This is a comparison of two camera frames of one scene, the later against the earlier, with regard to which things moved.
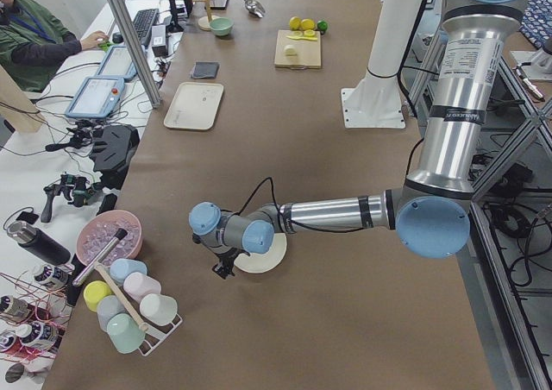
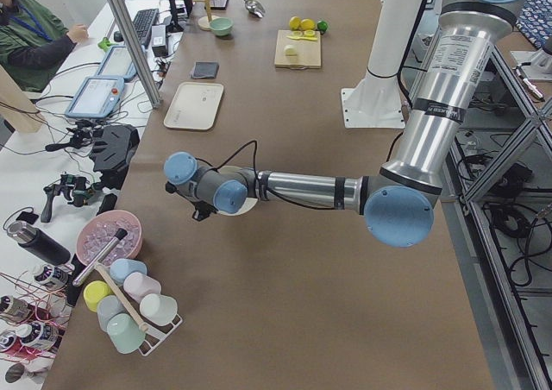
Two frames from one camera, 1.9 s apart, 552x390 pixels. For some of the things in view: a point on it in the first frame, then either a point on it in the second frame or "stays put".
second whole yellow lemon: x=307 y=24 stays put
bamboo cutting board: x=308 y=52 stays put
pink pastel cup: x=137 y=285 stays put
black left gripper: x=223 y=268 -> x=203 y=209
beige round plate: x=257 y=263 -> x=249 y=203
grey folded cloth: x=206 y=70 stays put
